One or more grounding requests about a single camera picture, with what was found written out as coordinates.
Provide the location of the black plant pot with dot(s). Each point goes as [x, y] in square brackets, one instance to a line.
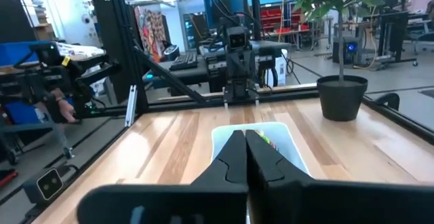
[340, 98]

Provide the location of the white plastic basket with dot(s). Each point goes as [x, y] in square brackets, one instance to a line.
[222, 142]

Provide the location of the person's hand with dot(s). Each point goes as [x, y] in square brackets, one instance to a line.
[66, 110]

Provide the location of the silver aluminium bracket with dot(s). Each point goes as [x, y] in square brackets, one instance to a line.
[131, 105]

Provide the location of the colourful wall painting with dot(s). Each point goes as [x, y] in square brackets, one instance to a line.
[149, 30]

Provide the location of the black computer tower blue light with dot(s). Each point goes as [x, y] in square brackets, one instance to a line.
[347, 49]

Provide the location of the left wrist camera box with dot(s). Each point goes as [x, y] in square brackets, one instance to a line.
[238, 38]

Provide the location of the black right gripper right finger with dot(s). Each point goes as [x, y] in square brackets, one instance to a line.
[288, 200]

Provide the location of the green plastic measuring cup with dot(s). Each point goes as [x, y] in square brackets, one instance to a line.
[262, 137]

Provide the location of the red storage bin shelf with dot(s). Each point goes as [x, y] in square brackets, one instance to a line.
[276, 18]

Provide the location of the black metal table frame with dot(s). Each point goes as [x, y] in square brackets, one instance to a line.
[122, 30]

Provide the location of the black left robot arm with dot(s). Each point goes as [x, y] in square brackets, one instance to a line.
[241, 90]

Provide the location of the grey table-level camera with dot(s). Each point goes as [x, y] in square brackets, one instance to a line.
[49, 184]

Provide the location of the black keyboard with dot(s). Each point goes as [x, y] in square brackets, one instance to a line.
[184, 61]

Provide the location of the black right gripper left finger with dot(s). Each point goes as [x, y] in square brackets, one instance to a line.
[223, 200]

